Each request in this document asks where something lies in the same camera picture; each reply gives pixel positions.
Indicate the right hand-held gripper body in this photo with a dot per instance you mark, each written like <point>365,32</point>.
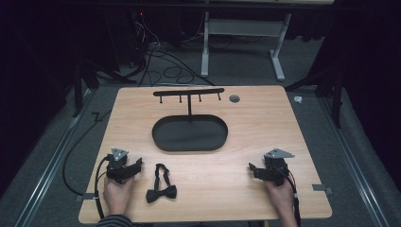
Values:
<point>277,168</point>

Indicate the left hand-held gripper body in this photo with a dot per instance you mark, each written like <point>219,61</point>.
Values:
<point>117,170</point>

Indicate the black bow tie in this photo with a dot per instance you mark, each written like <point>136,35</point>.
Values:
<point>161,189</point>

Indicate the black hook rack with tray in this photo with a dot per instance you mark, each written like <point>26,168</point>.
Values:
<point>189,132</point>

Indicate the person's left hand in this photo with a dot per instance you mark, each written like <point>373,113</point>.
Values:
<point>117,195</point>

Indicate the person's right hand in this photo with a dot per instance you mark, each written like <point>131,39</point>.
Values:
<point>280,198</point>

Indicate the grey round table grommet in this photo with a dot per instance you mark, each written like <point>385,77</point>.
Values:
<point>234,98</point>

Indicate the small white floor scrap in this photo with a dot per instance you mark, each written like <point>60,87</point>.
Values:
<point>298,99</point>

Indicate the black tripod stand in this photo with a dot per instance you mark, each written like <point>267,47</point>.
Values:
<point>78,82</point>
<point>334,88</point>

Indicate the grey metal table bracket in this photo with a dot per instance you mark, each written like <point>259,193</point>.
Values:
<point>322,188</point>
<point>85,197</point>

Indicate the metal floor rail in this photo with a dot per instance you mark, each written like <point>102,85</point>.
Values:
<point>47,170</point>
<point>353,160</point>

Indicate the white metal desk frame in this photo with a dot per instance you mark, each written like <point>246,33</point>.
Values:
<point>205,47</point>

